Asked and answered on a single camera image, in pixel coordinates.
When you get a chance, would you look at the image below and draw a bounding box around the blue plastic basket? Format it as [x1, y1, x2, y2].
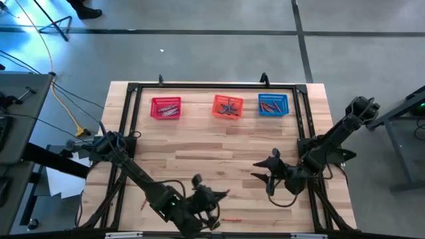
[258, 93, 290, 118]

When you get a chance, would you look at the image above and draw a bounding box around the silver hinge bracket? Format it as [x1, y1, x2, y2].
[290, 233, 329, 239]
[104, 232, 143, 239]

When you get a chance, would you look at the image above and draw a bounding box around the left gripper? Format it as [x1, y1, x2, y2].
[185, 173, 231, 232]

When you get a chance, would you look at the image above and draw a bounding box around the black support beam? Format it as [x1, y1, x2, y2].
[23, 142, 91, 180]

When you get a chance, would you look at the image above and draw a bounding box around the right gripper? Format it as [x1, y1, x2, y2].
[250, 147, 308, 197]

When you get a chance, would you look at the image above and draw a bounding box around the black aluminium table frame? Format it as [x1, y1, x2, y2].
[76, 81, 359, 239]

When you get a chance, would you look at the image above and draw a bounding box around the black clamp tool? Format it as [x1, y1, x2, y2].
[0, 86, 37, 109]

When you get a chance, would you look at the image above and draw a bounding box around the red plastic basket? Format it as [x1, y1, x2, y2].
[149, 96, 183, 121]

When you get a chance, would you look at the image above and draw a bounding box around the black tripod stand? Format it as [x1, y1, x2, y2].
[32, 0, 73, 42]

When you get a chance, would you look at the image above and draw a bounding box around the gray side table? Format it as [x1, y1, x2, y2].
[0, 161, 43, 236]
[0, 72, 54, 165]

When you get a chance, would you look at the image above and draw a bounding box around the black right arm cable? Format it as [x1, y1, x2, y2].
[267, 184, 299, 208]

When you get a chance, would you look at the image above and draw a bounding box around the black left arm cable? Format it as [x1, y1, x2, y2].
[151, 179, 187, 199]

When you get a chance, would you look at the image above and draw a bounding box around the person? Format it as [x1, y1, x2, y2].
[65, 0, 103, 20]

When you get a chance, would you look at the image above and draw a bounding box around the orange plastic basket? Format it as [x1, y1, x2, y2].
[211, 94, 245, 120]

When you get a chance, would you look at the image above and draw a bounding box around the yellow plug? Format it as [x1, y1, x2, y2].
[75, 125, 92, 138]

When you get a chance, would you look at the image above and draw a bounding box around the white paper sheet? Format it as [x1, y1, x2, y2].
[45, 152, 92, 200]

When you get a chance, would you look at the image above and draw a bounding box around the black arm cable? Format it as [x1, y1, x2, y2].
[267, 184, 299, 208]
[151, 179, 187, 199]

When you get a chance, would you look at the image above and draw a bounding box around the gray metal table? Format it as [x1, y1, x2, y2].
[365, 84, 425, 195]

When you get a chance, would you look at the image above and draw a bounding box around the yellow cable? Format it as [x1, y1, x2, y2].
[15, 0, 80, 129]

